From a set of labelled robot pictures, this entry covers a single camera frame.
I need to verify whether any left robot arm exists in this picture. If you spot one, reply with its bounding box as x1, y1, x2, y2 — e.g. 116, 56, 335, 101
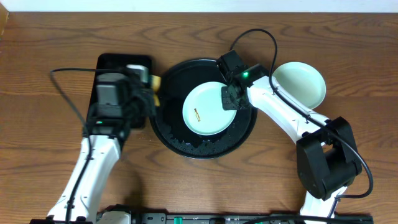
31, 69, 160, 223

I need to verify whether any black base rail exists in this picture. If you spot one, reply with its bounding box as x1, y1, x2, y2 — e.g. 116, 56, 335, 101
96, 212, 373, 224

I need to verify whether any black rectangular tray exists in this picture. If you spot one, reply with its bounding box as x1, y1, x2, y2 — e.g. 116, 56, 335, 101
88, 53, 153, 129

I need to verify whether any green yellow sponge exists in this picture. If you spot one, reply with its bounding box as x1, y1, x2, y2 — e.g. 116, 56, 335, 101
150, 75, 161, 107

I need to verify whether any light blue plate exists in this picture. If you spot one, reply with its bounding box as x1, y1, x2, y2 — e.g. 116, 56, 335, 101
273, 62, 326, 109
182, 82, 237, 136

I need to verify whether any black round tray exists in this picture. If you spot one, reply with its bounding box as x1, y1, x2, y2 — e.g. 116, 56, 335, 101
150, 58, 257, 159

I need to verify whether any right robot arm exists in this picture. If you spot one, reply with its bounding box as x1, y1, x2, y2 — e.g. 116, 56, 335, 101
218, 64, 363, 223

